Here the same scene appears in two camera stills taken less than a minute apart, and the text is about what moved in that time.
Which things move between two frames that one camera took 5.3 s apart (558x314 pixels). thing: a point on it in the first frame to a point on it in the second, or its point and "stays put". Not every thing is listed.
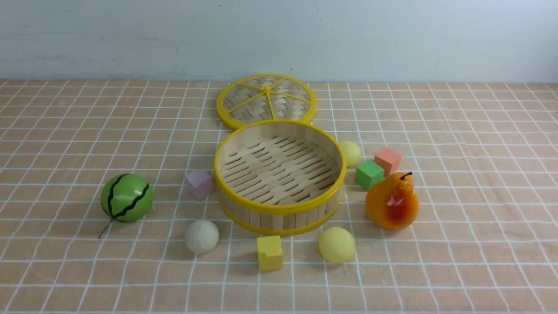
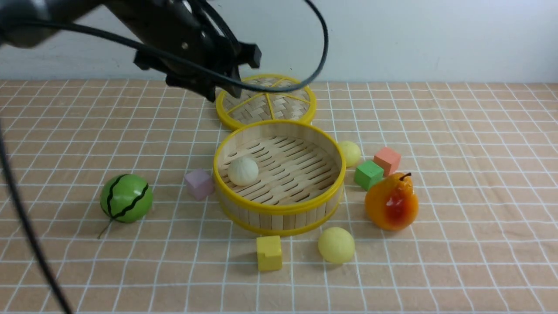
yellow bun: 351,152 stays put
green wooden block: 369,173 stays put
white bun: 202,236 to 243,171
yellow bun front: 337,244 stays put
